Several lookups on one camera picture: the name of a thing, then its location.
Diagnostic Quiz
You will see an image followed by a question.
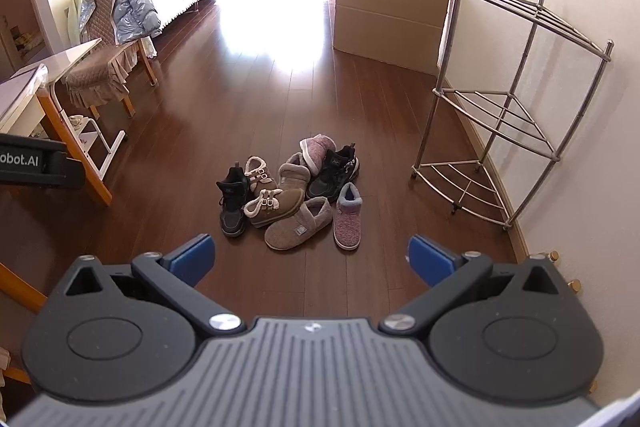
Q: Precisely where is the black sneaker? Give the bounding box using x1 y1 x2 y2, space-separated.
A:
216 166 251 238
305 146 360 200

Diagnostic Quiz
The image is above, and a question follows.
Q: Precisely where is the white step stool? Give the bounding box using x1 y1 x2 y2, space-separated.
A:
70 114 126 182

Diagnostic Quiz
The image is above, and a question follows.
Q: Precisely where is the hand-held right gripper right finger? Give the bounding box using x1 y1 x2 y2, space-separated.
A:
378 234 577 339

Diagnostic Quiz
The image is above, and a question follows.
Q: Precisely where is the taupe fleece slipper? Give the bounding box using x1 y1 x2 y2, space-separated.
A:
264 196 335 252
277 152 313 192

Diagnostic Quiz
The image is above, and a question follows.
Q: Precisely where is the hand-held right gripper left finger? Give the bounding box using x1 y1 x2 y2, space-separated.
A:
47 234 248 340

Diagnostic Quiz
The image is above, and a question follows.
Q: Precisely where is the orange wooden chair frame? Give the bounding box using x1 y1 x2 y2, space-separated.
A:
0 262 48 388

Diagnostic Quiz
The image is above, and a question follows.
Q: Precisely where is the metal corner shoe rack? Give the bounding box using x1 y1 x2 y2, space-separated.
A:
411 0 615 232

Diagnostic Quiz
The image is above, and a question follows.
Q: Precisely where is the brown strap shoe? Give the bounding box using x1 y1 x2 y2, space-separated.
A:
243 156 278 192
243 188 306 228

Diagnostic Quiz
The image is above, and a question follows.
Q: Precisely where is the wooden table with white top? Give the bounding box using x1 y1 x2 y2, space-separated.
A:
0 39 113 208

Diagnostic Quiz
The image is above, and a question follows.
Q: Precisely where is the cream garment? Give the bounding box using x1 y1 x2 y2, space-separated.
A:
65 0 89 46

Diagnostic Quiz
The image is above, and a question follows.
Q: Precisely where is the wooden chair with quilted cover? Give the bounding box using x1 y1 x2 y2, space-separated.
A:
65 0 161 120

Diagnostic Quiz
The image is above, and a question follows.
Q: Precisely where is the pink knit slipper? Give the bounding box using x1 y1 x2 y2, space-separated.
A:
332 183 364 252
299 134 337 175

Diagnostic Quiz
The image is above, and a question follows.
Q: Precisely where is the large cardboard box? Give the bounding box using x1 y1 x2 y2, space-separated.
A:
332 0 456 78

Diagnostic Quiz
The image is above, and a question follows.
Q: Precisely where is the silver blue puffer jacket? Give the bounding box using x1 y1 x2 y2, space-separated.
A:
80 0 163 45

